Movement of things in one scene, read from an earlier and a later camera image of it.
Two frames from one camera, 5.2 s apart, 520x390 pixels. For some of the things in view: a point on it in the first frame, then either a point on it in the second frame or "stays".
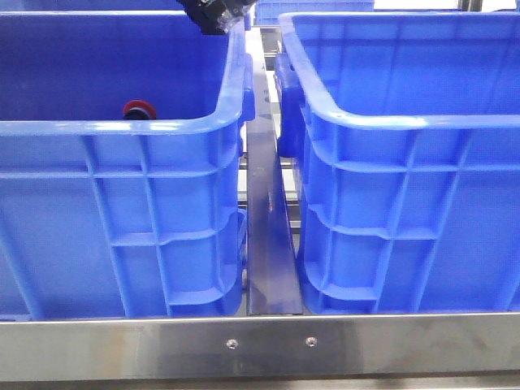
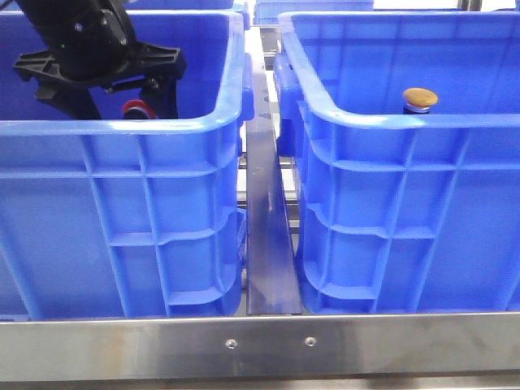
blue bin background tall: (267, 12) stays
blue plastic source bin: (102, 217) stays
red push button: (139, 110) stays
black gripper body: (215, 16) → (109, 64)
